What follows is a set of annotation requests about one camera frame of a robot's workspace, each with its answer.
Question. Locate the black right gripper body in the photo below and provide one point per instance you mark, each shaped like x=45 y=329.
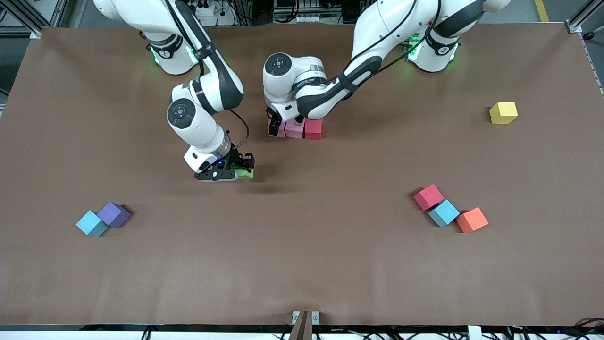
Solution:
x=237 y=159

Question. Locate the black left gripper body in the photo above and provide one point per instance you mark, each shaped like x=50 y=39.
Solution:
x=273 y=114

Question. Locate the green foam cube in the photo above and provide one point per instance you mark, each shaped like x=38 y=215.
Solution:
x=246 y=174

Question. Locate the pink foam cube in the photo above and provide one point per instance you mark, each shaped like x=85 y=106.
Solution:
x=295 y=131
x=277 y=131

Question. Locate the red foam cube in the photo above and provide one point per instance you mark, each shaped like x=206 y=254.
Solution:
x=428 y=197
x=314 y=131

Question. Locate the purple foam cube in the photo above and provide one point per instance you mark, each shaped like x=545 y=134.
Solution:
x=114 y=215

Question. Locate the blue foam cube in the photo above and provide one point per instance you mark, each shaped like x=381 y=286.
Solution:
x=443 y=213
x=91 y=223

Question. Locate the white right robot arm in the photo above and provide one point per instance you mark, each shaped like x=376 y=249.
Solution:
x=203 y=127

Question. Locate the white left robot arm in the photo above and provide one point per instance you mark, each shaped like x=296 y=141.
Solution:
x=325 y=99

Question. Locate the white power strip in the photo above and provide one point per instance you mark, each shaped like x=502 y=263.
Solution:
x=304 y=19
x=219 y=20

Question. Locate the table cover sheet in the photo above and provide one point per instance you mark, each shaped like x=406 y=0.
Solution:
x=302 y=264

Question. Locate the orange foam cube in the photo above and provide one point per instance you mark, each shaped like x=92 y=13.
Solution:
x=472 y=220

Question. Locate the yellow foam cube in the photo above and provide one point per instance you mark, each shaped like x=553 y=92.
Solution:
x=503 y=113

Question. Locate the small white box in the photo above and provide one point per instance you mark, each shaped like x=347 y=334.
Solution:
x=474 y=333

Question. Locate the silver metal bracket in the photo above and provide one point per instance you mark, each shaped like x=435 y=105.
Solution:
x=295 y=316

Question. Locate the brown wooden post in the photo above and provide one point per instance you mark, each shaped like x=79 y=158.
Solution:
x=302 y=330

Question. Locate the aluminium frame profile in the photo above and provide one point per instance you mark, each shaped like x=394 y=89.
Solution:
x=585 y=14
x=23 y=19

